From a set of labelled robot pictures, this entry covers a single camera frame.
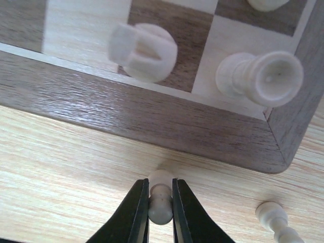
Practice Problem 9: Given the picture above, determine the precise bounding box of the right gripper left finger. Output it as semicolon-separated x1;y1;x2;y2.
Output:
87;179;149;243

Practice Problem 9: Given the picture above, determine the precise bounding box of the wooden chess board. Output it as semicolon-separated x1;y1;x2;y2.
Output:
1;1;323;174

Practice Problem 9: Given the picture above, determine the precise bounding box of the white pawn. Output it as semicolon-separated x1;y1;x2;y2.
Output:
247;0;289;12
148;170;174;225
255;201;304;243

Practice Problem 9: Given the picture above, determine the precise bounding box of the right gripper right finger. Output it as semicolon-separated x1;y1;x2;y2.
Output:
172;178;234;243

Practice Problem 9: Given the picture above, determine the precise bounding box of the white rook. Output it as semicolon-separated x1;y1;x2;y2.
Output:
215;51;304;107

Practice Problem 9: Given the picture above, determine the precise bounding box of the white knight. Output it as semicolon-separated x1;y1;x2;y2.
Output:
108;23;178;83

